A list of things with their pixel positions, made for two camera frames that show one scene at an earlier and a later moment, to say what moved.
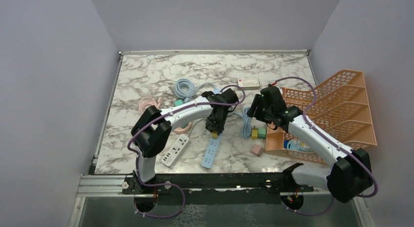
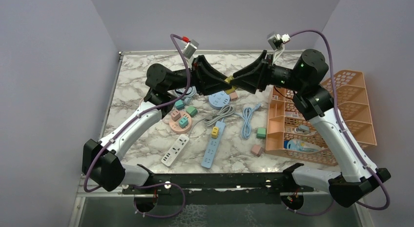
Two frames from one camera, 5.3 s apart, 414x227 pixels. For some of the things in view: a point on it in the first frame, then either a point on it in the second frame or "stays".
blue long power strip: (212, 147) stays
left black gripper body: (215, 124) → (180, 78)
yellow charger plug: (214, 134) stays
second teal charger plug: (178, 102) stays
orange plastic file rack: (339, 107) stays
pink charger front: (257, 150) stays
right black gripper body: (260, 111) → (277, 75)
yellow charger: (254, 133) → (233, 88)
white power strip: (175, 150) stays
